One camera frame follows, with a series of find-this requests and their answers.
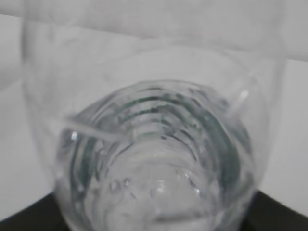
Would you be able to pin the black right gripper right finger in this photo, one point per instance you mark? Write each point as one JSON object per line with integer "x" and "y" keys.
{"x": 266, "y": 214}

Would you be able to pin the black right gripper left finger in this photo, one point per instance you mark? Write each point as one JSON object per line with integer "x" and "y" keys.
{"x": 43, "y": 215}

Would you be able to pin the clear green-label water bottle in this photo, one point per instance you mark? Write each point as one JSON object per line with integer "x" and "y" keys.
{"x": 153, "y": 115}

